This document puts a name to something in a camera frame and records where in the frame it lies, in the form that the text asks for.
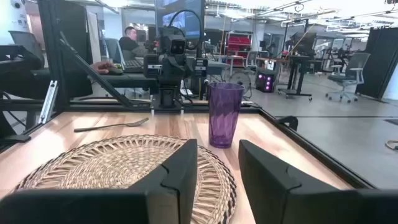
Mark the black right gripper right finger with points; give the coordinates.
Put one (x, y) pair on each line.
(280, 199)

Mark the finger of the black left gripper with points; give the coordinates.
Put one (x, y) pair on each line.
(201, 67)
(151, 66)

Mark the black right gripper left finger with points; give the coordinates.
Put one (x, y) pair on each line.
(161, 202)

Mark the dark metal fork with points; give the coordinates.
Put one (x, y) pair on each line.
(138, 122)

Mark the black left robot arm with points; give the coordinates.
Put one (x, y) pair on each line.
(166, 96)

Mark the open laptop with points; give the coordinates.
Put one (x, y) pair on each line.
(133, 64)

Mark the seated person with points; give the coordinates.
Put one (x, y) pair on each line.
(129, 45)

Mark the dark computer mouse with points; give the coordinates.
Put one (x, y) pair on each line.
(115, 71)

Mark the round floor fan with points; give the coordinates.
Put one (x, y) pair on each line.
(240, 80)

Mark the large dark monitor screen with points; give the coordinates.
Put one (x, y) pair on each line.
(189, 26)

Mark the red storage bin shelf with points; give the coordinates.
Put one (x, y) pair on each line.
(237, 46)

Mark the person's hand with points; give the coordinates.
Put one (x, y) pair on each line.
(101, 67)

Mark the purple plastic cup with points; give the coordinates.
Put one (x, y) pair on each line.
(224, 118)

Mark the round woven straw placemat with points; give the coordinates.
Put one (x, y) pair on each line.
(109, 165)

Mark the white panel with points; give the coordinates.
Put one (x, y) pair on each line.
(93, 37)

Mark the computer tower with pink lights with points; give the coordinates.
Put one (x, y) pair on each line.
(265, 82)

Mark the black table clamp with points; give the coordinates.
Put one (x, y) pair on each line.
(289, 121)

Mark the black partition panel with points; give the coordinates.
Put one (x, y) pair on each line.
(76, 31)

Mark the black standing desk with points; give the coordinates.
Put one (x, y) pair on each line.
(298, 74)

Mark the black room partition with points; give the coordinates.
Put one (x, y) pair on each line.
(379, 62)

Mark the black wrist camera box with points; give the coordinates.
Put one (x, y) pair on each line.
(178, 46)

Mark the silver metal bracket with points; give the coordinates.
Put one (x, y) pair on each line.
(49, 102)

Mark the white camera unit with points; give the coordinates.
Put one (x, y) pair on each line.
(14, 14)

